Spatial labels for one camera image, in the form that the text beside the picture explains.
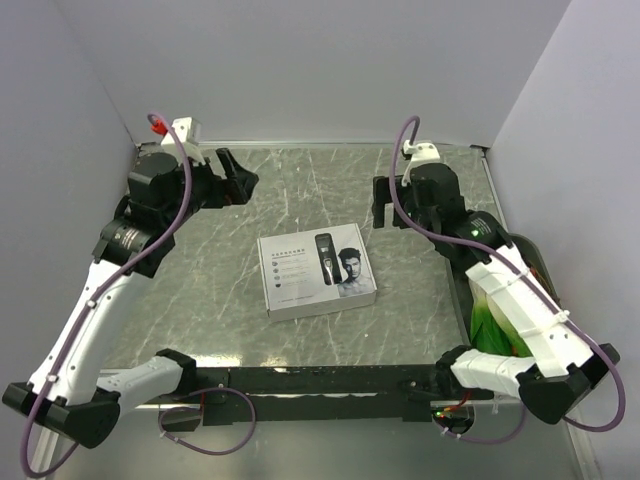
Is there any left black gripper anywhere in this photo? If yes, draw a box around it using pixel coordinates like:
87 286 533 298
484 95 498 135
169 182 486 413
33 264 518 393
163 147 258 231

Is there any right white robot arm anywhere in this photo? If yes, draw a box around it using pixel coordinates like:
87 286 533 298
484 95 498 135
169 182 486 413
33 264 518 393
372 140 626 430

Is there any fake green lettuce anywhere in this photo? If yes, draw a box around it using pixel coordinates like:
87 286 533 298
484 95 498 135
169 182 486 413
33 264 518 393
469 281 532 358

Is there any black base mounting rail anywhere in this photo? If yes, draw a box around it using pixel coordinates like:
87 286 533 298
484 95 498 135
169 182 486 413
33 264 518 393
137 364 496 426

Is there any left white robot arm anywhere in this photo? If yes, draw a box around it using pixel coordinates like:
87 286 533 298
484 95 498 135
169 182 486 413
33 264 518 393
2 115 259 448

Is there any white hair clipper kit box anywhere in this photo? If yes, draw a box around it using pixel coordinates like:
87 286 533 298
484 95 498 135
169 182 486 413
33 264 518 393
257 223 377 322

